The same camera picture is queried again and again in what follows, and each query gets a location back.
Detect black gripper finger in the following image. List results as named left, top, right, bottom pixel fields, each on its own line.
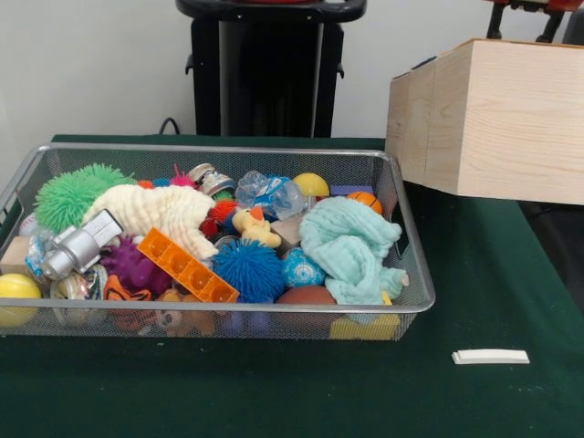
left=485, top=4, right=506, bottom=40
left=536, top=11, right=565, bottom=45

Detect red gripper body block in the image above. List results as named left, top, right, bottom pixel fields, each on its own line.
left=483, top=0, right=579, bottom=15

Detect wooden box with three holes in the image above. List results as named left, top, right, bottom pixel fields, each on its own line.
left=385, top=38, right=584, bottom=206

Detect black chair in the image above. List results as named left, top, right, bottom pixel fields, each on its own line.
left=561, top=7, right=584, bottom=46

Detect orange mini basketball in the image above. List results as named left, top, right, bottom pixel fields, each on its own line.
left=347, top=191, right=383, bottom=215

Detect yellow ball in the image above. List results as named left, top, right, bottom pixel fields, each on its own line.
left=292, top=172, right=330, bottom=198
left=0, top=272, right=42, bottom=328

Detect mint green cloth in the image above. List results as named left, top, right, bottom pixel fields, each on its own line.
left=298, top=195, right=410, bottom=307

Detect yellow plush duck toy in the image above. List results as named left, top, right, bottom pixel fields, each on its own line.
left=231, top=207, right=283, bottom=250

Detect white flat strip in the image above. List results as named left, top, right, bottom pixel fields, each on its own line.
left=451, top=349, right=531, bottom=366

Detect blue spiky rubber ball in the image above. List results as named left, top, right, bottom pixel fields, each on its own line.
left=213, top=239, right=287, bottom=305

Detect cream fluffy cloth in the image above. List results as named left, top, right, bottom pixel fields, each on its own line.
left=81, top=184, right=219, bottom=259

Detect orange plastic compartment tray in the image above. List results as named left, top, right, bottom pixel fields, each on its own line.
left=137, top=226, right=241, bottom=304

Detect dark green tablecloth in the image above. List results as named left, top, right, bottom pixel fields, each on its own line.
left=0, top=132, right=584, bottom=438

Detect green spiky rubber ball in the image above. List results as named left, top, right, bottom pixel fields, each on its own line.
left=34, top=176, right=109, bottom=229

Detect silver toy robot figure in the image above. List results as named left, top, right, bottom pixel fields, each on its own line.
left=40, top=209, right=124, bottom=280

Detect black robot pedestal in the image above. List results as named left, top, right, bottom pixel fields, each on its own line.
left=175, top=0, right=369, bottom=138

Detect wire mesh bin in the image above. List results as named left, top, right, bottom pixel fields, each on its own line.
left=0, top=141, right=436, bottom=342

